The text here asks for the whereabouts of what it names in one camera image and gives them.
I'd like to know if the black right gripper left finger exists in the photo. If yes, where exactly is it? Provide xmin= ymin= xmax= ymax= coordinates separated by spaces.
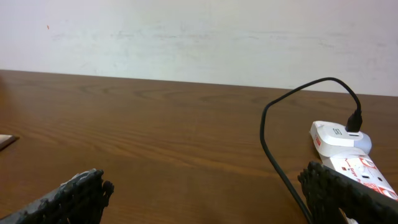
xmin=1 ymin=169 xmax=114 ymax=224

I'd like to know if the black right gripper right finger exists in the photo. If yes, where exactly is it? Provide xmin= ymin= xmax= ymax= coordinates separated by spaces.
xmin=298 ymin=162 xmax=397 ymax=224

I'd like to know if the black charging cable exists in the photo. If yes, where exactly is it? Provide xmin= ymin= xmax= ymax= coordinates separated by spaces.
xmin=259 ymin=77 xmax=364 ymax=224

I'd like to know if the Galaxy S25 Ultra smartphone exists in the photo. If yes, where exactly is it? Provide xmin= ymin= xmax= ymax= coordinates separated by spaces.
xmin=0 ymin=134 xmax=19 ymax=151

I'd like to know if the white usb charger adapter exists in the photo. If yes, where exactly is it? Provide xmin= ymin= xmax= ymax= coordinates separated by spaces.
xmin=310 ymin=121 xmax=372 ymax=158

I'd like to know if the white power strip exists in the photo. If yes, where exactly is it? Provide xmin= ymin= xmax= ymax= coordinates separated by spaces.
xmin=310 ymin=120 xmax=398 ymax=224

